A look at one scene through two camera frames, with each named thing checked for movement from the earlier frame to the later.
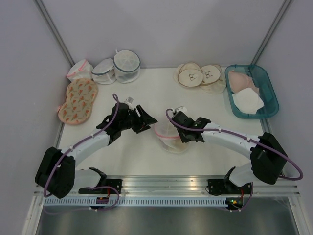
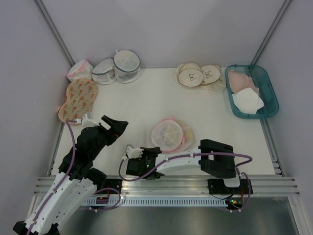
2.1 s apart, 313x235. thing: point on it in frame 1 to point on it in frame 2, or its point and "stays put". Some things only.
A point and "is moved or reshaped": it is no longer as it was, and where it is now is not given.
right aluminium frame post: x=271 y=31 stays put
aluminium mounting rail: x=190 y=185 stays put
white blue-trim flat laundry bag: x=103 y=71 stays put
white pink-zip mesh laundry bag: x=169 y=137 is moved or reshaped
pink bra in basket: x=238 y=81 stays put
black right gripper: x=184 y=139 to x=153 y=150
